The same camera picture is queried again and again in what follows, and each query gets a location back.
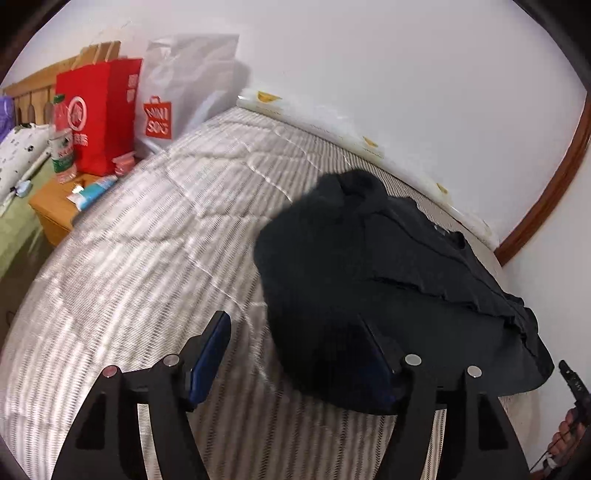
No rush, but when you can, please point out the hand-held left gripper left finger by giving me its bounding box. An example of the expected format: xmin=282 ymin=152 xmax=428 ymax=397
xmin=51 ymin=311 xmax=232 ymax=480

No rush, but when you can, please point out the white toothbrush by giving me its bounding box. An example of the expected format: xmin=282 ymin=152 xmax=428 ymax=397
xmin=0 ymin=150 xmax=51 ymax=206

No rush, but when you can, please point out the green bed sheet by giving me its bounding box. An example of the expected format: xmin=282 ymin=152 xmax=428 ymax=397
xmin=0 ymin=161 xmax=57 ymax=280

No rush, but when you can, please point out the person's right hand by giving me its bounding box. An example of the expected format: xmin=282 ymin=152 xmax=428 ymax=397
xmin=549 ymin=408 xmax=584 ymax=468

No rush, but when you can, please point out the black sweatshirt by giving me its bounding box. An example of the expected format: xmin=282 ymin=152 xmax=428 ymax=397
xmin=255 ymin=169 xmax=555 ymax=414

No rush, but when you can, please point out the small pink container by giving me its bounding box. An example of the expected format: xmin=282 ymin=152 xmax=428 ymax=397
xmin=112 ymin=151 xmax=138 ymax=176

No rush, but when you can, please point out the green label plastic bottle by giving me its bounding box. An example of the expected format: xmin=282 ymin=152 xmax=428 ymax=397
xmin=50 ymin=95 xmax=77 ymax=184

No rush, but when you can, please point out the wooden nightstand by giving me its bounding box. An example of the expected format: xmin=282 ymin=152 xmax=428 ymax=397
xmin=28 ymin=173 xmax=101 ymax=247

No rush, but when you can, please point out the wooden headboard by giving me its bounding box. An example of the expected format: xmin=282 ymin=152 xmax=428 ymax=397
xmin=0 ymin=53 xmax=85 ymax=127

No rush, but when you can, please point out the striped quilt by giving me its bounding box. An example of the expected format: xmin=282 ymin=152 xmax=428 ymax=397
xmin=0 ymin=108 xmax=546 ymax=480

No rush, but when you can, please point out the brown wooden door frame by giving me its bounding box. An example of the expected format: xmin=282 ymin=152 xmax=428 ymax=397
xmin=494 ymin=92 xmax=591 ymax=267

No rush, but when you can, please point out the purple cloth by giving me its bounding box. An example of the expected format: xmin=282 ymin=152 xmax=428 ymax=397
xmin=0 ymin=95 xmax=17 ymax=134

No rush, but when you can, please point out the white printed pillow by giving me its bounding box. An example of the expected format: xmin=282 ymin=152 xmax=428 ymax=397
xmin=0 ymin=122 xmax=52 ymax=208

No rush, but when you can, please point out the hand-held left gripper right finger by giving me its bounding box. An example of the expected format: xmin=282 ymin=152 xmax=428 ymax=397
xmin=362 ymin=318 xmax=532 ymax=480

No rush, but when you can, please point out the red paper bag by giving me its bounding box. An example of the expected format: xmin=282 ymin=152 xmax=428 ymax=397
xmin=55 ymin=58 xmax=143 ymax=176

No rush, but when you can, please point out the blue white toothpaste tube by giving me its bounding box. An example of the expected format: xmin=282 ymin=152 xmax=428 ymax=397
xmin=66 ymin=175 xmax=119 ymax=211

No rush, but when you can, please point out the white plastic shopping bag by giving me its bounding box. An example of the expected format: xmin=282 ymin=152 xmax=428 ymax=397
xmin=134 ymin=33 xmax=241 ymax=155

